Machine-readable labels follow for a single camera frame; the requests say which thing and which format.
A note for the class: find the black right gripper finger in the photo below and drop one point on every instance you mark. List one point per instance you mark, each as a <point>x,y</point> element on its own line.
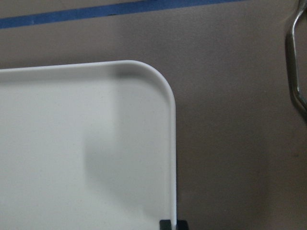
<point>167,223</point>

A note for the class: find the metal ice scoop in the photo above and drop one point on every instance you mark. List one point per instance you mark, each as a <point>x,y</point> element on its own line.
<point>292,61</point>

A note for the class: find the beige rabbit serving tray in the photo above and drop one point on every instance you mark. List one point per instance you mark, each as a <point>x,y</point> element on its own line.
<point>86,147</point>

